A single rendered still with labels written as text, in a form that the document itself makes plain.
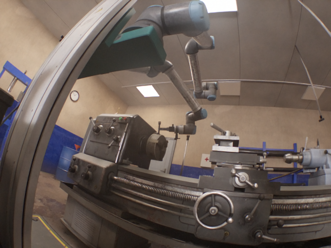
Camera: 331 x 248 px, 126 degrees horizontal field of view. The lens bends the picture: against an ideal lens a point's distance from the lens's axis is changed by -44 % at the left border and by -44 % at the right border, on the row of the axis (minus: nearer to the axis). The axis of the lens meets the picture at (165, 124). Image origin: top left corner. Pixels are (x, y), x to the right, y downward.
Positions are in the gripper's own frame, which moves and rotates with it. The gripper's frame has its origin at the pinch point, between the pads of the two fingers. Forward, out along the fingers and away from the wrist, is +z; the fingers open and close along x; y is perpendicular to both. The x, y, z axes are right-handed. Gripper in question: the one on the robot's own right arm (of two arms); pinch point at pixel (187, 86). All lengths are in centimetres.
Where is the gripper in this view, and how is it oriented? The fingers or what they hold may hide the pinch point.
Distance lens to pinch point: 173.8
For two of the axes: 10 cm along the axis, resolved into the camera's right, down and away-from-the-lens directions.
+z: -9.0, -0.5, 4.3
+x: 1.4, 9.1, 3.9
